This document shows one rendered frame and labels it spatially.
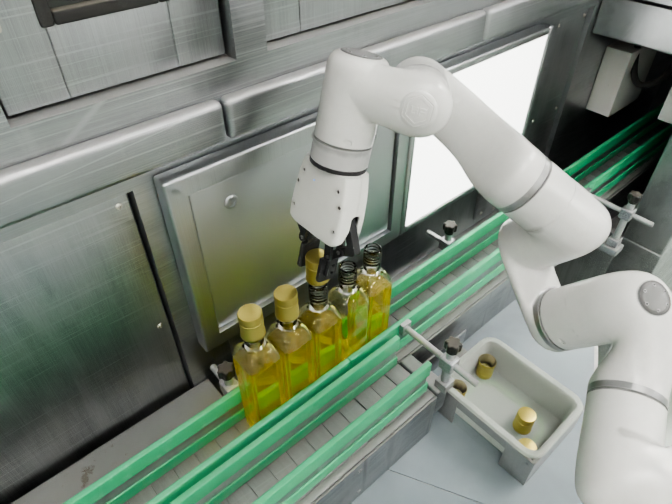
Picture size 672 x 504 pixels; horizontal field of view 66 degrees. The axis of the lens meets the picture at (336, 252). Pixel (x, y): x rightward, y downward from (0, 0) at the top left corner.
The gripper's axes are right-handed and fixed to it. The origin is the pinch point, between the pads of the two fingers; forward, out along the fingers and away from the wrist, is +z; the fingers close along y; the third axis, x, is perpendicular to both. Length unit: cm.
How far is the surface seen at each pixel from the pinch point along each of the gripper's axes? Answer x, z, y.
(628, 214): 82, 2, 15
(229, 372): -9.8, 21.2, -4.4
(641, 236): 107, 14, 15
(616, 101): 114, -15, -9
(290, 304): -5.3, 4.9, 1.7
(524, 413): 36, 29, 26
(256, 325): -10.7, 6.6, 1.5
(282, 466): -6.2, 33.5, 7.7
